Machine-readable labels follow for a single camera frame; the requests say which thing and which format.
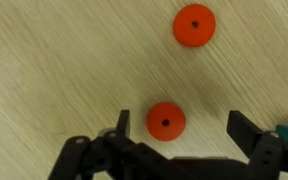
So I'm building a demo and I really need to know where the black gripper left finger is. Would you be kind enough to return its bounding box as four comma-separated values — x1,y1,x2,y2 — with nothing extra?
116,110,130,136

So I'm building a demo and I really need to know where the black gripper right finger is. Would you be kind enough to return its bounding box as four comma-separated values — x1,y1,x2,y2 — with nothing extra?
226,110,263,158

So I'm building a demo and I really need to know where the orange disc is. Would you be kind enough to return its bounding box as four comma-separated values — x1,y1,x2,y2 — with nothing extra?
173,4,216,47
146,102,186,142

